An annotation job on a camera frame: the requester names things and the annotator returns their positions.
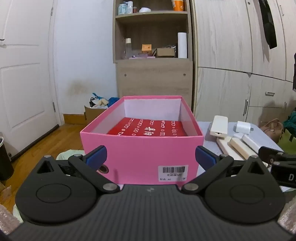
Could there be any orange cup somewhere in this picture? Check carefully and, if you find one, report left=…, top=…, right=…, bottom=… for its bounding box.
left=171, top=0, right=186, bottom=11

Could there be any white paper roll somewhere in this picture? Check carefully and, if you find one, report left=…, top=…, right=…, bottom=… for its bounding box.
left=177, top=32, right=187, bottom=59

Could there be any red printed pouch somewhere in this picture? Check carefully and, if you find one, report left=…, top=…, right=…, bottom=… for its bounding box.
left=106, top=117, right=188, bottom=138

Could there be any light wooden wardrobe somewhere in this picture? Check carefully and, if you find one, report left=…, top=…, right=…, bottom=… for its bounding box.
left=191, top=0, right=296, bottom=131

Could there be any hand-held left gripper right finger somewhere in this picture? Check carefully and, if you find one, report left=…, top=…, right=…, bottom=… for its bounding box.
left=181, top=146, right=270, bottom=194

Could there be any beige remote control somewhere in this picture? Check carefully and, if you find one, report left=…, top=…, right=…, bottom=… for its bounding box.
left=217, top=136, right=243, bottom=161
left=229, top=137, right=258, bottom=160

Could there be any pink cardboard box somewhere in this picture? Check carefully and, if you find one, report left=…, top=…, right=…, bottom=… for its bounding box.
left=80, top=95, right=204, bottom=188

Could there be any small brown cardboard box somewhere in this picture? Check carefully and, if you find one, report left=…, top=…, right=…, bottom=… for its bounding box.
left=156, top=48, right=175, bottom=58

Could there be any dark cloth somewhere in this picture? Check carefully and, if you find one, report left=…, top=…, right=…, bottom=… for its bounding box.
left=292, top=53, right=296, bottom=91

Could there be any brown handbag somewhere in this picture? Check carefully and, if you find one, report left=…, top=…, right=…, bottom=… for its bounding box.
left=259, top=119, right=284, bottom=143

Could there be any black door draft stopper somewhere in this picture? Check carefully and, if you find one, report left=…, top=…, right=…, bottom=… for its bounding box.
left=10, top=124, right=60, bottom=162

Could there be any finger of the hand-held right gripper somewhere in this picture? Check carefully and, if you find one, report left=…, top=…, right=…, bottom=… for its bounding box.
left=258, top=146, right=296, bottom=165

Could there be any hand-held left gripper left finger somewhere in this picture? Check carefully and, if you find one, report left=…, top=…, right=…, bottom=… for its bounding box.
left=34, top=146, right=121, bottom=193

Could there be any clear bottle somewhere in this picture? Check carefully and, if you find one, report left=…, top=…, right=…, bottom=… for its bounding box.
left=125, top=38, right=132, bottom=59

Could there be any light green cloth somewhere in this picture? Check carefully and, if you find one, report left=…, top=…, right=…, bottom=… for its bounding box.
left=57, top=149, right=86, bottom=161

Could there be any green bag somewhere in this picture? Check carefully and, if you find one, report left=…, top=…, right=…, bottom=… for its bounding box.
left=277, top=133, right=296, bottom=153

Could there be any white patterned bedsheet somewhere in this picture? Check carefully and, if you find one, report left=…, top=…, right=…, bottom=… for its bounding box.
left=196, top=120, right=292, bottom=193

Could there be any slim white remote control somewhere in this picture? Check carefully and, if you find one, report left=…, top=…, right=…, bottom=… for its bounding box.
left=242, top=134, right=269, bottom=168

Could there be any fluffy blanket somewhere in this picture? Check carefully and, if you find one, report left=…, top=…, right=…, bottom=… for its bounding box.
left=0, top=204, right=296, bottom=235

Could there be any black hanging garment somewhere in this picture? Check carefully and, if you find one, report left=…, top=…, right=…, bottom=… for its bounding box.
left=258, top=0, right=277, bottom=49

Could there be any blue plastic bag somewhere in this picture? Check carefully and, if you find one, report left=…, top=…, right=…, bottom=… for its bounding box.
left=107, top=97, right=120, bottom=108

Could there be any black trash bin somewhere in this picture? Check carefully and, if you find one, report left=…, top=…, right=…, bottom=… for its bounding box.
left=0, top=133, right=15, bottom=181

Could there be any white room door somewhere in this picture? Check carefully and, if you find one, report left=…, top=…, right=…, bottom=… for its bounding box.
left=0, top=0, right=61, bottom=163

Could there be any wooden shelf cabinet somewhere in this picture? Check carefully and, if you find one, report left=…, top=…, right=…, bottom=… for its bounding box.
left=112, top=0, right=194, bottom=112

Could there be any teal cloth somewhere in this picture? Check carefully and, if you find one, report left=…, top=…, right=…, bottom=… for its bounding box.
left=283, top=111, right=296, bottom=142

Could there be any white charger adapter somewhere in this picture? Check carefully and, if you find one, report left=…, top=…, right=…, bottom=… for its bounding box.
left=233, top=120, right=254, bottom=135

